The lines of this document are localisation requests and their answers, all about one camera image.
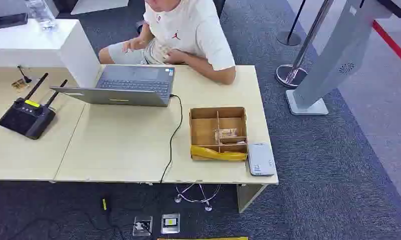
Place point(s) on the person's right hand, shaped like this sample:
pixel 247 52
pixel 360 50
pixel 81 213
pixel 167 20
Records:
pixel 136 44

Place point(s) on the person's left hand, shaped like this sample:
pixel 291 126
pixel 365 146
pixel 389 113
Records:
pixel 174 57

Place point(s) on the clear-wrapped card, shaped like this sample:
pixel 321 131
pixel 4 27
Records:
pixel 19 84
pixel 226 133

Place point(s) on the person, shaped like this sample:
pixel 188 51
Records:
pixel 187 26

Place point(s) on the grey laptop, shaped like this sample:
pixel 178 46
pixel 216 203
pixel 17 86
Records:
pixel 134 82

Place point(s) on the white platform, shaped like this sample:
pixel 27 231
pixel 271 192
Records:
pixel 98 5

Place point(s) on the wooden box with dividers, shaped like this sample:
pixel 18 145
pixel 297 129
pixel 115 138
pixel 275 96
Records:
pixel 204 130

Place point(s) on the clear water bottle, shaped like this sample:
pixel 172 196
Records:
pixel 43 15

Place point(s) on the white cabinet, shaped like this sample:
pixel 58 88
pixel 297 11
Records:
pixel 28 43

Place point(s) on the small black antenna stub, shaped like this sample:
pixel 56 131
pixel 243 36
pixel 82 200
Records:
pixel 26 79

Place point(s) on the black tablet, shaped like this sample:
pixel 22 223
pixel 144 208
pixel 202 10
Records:
pixel 6 21

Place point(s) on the black controller with antennas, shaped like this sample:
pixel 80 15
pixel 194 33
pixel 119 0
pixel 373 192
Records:
pixel 25 117

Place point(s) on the white flat device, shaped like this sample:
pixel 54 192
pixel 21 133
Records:
pixel 261 159

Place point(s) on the pale desk leg panel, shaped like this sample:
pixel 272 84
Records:
pixel 248 197

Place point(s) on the grey kiosk stand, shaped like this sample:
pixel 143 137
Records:
pixel 336 49

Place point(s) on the steel floor socket plate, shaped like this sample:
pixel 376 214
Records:
pixel 170 223

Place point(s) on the open floor socket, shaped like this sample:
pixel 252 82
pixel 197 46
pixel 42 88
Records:
pixel 142 226

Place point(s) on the red floor tape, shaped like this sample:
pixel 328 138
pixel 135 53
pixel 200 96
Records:
pixel 392 44

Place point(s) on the black stanchion post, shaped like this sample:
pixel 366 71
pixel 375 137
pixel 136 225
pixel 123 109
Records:
pixel 288 38

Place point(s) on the chrome stanchion post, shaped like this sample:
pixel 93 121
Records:
pixel 291 75

